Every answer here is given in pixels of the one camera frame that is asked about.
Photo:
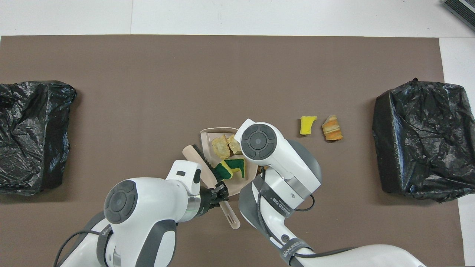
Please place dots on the grey ribbed device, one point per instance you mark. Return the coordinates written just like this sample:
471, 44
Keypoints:
464, 9

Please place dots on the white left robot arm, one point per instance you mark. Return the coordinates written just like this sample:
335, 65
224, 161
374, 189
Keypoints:
148, 207

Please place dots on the beige plastic dustpan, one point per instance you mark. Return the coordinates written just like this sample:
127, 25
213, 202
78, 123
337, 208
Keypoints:
207, 141

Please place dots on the notched green yellow sponge piece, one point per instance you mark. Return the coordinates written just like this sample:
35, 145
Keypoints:
237, 165

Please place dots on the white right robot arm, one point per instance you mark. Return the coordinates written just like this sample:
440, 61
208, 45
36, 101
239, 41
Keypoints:
282, 155

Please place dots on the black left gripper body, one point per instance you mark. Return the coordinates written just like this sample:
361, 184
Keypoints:
207, 200

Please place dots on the orange striped sponge piece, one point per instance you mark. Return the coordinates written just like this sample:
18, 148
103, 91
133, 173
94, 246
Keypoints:
332, 128

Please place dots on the brown table mat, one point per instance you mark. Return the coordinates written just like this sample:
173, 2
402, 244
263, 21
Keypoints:
237, 74

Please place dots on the beige foam lump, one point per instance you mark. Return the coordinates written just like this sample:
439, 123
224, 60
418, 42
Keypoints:
220, 147
235, 146

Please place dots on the bin with black trash bag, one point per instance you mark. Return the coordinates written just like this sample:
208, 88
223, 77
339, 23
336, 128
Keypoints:
426, 148
29, 148

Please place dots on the beige brush with black bristles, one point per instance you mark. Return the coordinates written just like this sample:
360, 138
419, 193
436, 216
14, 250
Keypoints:
193, 154

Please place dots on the plain yellow sponge piece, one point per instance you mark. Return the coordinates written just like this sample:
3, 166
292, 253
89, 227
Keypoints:
306, 126

